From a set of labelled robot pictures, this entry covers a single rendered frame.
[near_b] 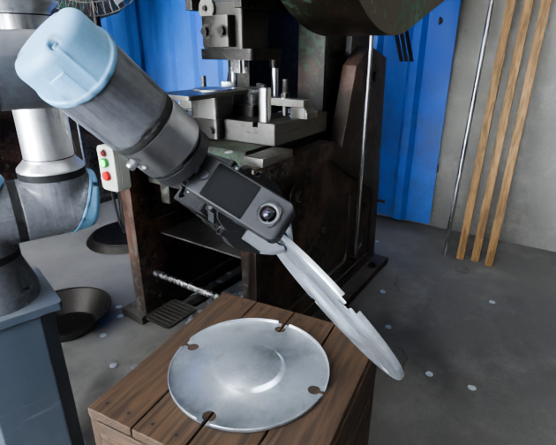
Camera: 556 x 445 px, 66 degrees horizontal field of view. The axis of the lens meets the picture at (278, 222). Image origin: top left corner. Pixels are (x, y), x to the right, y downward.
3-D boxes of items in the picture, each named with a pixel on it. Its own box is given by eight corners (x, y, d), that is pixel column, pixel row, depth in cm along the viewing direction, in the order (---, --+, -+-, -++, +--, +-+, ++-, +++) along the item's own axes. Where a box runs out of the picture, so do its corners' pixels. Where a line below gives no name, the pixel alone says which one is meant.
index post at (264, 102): (266, 123, 116) (266, 85, 112) (257, 122, 117) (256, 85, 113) (272, 121, 118) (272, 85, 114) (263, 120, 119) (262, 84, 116)
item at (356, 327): (366, 361, 77) (369, 358, 77) (433, 404, 48) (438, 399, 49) (260, 240, 79) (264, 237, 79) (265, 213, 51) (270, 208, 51)
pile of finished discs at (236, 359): (287, 462, 60) (287, 458, 60) (131, 394, 72) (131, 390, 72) (349, 344, 84) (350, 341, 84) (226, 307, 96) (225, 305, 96)
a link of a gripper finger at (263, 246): (264, 238, 62) (226, 203, 56) (292, 252, 58) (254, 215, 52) (251, 256, 61) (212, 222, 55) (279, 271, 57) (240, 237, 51)
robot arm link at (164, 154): (185, 97, 40) (133, 168, 39) (216, 129, 43) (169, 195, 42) (149, 91, 45) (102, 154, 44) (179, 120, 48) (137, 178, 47)
